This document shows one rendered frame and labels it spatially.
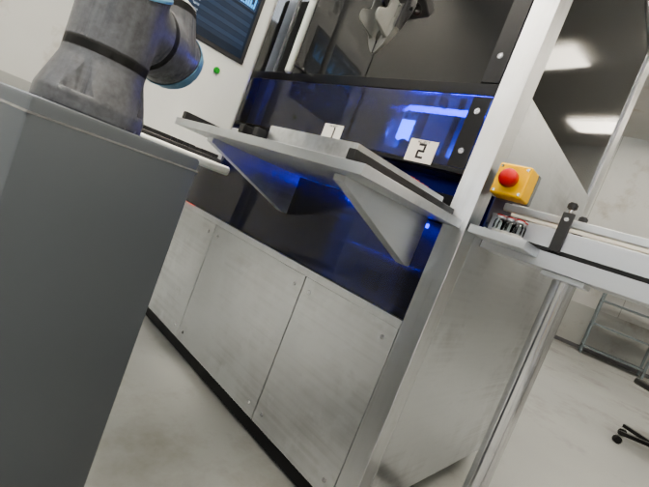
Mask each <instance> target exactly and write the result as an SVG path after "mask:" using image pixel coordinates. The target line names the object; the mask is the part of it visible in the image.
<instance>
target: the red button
mask: <svg viewBox="0 0 649 487"><path fill-rule="evenodd" d="M518 180H519V174H518V172H517V171H516V170H515V169H513V168H505V169H503V170H502V171H501V172H500V173H499V175H498V181H499V183H500V184H501V185H502V186H505V187H511V186H514V185H515V184H516V183H517V182H518Z"/></svg>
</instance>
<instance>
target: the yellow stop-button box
mask: <svg viewBox="0 0 649 487"><path fill-rule="evenodd" d="M505 168H513V169H515V170H516V171H517V172H518V174H519V180H518V182H517V183H516V184H515V185H514V186H511V187H505V186H502V185H501V184H500V183H499V181H498V175H499V173H500V172H501V171H502V170H503V169H505ZM540 181H541V177H540V176H539V175H538V174H537V173H536V171H535V170H534V169H533V168H531V167H526V166H520V165H516V164H511V163H505V162H502V163H501V164H500V166H499V169H498V171H497V174H496V176H495V178H494V182H493V185H492V187H491V189H490V192H491V193H492V194H493V195H494V196H495V197H497V198H498V199H499V200H501V201H505V202H509V203H513V204H517V205H521V206H525V207H529V206H530V204H531V201H532V199H533V197H534V194H535V192H536V190H537V187H538V185H539V184H540Z"/></svg>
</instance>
